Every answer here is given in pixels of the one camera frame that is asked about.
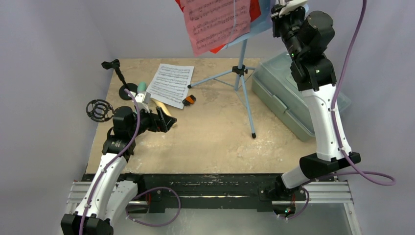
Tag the beige condenser microphone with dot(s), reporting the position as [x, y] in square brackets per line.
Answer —
[165, 110]

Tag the blue music stand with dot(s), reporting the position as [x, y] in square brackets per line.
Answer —
[261, 22]

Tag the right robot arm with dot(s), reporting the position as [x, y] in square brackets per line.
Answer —
[306, 37]

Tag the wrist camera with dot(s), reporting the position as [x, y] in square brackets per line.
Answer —
[141, 100]
[290, 5]

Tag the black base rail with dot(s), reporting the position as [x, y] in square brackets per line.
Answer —
[256, 191]

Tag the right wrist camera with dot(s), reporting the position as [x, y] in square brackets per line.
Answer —
[290, 5]

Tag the black tripod mic stand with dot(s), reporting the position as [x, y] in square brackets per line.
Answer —
[99, 110]

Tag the black round-base mic stand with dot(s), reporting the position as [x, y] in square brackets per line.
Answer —
[131, 87]

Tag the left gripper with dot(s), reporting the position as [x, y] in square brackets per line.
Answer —
[160, 126]

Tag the orange black hex key set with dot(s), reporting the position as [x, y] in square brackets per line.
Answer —
[189, 100]

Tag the translucent green storage box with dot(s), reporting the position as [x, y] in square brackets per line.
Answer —
[276, 88]

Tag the pink sheet music page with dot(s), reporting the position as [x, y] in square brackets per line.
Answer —
[217, 22]

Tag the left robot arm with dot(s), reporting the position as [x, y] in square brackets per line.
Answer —
[108, 196]

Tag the white sheet music page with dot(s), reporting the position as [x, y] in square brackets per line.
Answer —
[169, 84]

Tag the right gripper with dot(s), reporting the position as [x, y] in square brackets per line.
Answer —
[282, 20]

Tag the teal toy microphone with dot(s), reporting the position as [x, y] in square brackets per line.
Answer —
[141, 88]

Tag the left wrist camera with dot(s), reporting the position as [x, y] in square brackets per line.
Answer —
[141, 100]

